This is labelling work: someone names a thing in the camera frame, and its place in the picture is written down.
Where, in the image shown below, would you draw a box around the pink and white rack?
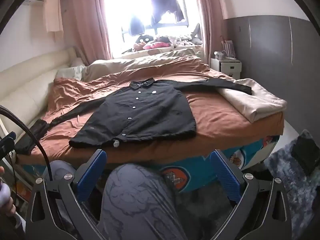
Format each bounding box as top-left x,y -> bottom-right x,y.
220,36 -> 237,60

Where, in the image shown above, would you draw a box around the black button shirt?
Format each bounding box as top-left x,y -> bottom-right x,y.
15,79 -> 252,155

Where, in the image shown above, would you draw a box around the brown bed blanket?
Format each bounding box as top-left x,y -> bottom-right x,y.
16,55 -> 285,165

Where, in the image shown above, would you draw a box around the pale green pillow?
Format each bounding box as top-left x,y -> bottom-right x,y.
55,65 -> 88,81

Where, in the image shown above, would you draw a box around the black and white plush toy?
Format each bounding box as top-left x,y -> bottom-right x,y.
134,35 -> 155,51

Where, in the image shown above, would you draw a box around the white nightstand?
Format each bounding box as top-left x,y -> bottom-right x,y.
210,57 -> 242,80

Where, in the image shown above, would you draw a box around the cream hanging cloth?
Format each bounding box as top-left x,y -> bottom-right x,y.
44,0 -> 64,33

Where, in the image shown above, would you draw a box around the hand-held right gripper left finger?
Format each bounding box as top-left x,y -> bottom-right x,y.
25,149 -> 108,240

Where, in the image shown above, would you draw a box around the cream padded headboard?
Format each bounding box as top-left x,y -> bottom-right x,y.
0,47 -> 77,135

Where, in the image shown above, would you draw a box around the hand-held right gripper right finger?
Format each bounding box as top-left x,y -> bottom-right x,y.
210,149 -> 293,240

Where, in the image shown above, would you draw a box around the beige folded blanket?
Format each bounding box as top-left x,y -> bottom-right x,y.
219,78 -> 287,123

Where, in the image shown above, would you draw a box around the dark hanging clothes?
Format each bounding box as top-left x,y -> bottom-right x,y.
146,0 -> 187,23

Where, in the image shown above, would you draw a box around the beige duvet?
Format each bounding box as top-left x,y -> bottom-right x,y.
86,49 -> 203,82

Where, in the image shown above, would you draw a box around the person's right leg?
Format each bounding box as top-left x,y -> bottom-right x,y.
96,164 -> 188,240

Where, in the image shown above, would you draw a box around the pink curtain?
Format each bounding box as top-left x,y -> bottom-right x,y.
59,0 -> 112,64
194,0 -> 227,65

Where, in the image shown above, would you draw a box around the black cable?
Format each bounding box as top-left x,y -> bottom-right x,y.
0,105 -> 54,182

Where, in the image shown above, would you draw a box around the pink cushion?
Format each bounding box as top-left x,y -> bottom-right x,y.
144,41 -> 170,50

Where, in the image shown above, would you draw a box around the grey fluffy rug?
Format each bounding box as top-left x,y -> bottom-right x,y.
264,130 -> 320,238

